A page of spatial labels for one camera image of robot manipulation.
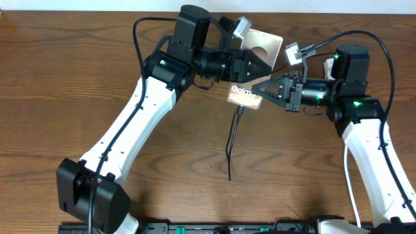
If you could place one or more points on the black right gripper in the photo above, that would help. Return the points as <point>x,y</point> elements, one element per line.
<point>291,103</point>

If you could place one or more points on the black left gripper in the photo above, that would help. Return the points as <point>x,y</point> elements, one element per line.
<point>241,71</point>

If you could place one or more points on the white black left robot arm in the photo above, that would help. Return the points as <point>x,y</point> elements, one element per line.
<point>91,189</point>

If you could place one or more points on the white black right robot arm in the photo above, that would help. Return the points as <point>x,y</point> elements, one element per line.
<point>361,122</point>

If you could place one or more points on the white power strip socket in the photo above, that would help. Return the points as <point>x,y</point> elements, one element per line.
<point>328,69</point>

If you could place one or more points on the black mounting rail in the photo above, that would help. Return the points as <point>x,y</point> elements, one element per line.
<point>164,228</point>

